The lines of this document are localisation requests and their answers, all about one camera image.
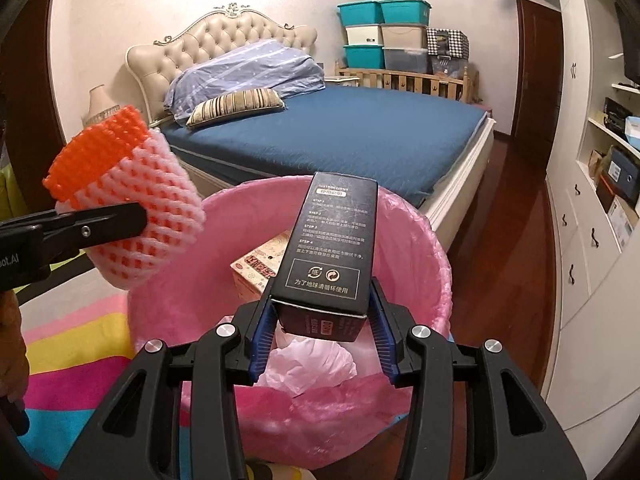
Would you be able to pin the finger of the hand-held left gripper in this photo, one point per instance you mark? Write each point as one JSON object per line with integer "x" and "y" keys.
{"x": 100, "y": 225}

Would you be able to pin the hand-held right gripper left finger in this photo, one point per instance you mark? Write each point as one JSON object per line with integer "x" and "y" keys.
{"x": 262, "y": 340}

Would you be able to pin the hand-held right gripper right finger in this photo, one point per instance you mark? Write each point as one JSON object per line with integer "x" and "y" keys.
{"x": 382, "y": 340}

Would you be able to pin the white plastic bag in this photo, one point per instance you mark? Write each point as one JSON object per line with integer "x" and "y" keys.
{"x": 310, "y": 365}

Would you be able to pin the orange and pink foam net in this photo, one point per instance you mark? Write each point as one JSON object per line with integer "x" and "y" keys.
{"x": 150, "y": 185}

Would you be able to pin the small printed carton box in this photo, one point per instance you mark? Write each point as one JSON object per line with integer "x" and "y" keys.
{"x": 250, "y": 275}

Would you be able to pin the pink trash bin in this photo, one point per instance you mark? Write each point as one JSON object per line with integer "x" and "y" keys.
{"x": 415, "y": 270}

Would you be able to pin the black carton box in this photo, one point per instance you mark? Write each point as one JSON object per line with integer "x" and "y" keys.
{"x": 330, "y": 240}

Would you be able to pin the person's left hand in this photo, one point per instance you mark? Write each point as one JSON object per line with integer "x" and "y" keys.
{"x": 12, "y": 345}

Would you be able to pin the beige table lamp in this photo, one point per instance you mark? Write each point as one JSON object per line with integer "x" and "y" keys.
{"x": 102, "y": 105}

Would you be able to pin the dark brown wooden panel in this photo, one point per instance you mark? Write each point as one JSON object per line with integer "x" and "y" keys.
{"x": 30, "y": 110}

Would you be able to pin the striped beige pillow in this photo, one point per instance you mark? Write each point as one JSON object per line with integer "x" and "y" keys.
{"x": 235, "y": 105}

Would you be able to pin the bed with blue cover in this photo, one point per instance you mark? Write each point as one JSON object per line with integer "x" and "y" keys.
{"x": 375, "y": 135}

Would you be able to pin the white wardrobe with shelves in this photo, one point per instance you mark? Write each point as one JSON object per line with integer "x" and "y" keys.
{"x": 575, "y": 260}

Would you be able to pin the light blue striped duvet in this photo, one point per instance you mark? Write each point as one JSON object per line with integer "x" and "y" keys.
{"x": 250, "y": 70}

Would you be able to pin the beige tufted headboard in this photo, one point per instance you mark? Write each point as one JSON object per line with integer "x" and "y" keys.
{"x": 225, "y": 35}

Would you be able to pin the grey clear storage box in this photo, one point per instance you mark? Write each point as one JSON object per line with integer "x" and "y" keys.
{"x": 406, "y": 60}

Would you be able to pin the teal plastic storage box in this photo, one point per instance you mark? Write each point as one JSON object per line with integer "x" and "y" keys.
{"x": 364, "y": 56}
{"x": 360, "y": 14}
{"x": 405, "y": 12}

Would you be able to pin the beige plastic storage box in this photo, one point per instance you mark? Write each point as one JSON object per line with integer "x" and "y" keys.
{"x": 405, "y": 36}
{"x": 364, "y": 35}

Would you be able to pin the houndstooth pattern bag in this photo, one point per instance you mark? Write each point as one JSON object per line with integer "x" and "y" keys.
{"x": 447, "y": 42}

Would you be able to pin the brown wooden door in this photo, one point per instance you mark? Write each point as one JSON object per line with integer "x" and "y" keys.
{"x": 537, "y": 70}

